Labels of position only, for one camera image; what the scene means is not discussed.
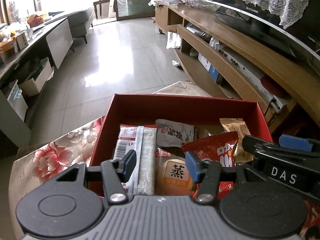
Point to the red cardboard box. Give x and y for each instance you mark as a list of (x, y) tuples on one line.
[(145, 109)]

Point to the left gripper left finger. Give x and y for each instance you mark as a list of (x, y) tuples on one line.
[(116, 172)]

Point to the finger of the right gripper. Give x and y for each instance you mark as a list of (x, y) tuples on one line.
[(297, 143), (250, 144)]

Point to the silver snack pouch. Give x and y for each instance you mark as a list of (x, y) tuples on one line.
[(173, 134)]

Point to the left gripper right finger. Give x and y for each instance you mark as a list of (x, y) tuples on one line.
[(206, 173)]

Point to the red Trolli candy bag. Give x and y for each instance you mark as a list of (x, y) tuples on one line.
[(220, 148)]

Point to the grey sofa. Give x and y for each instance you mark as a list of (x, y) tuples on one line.
[(79, 21)]

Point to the television with lace cover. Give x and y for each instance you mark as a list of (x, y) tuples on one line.
[(290, 27)]

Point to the orange tea snack packet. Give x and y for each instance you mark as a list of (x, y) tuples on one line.
[(171, 175)]

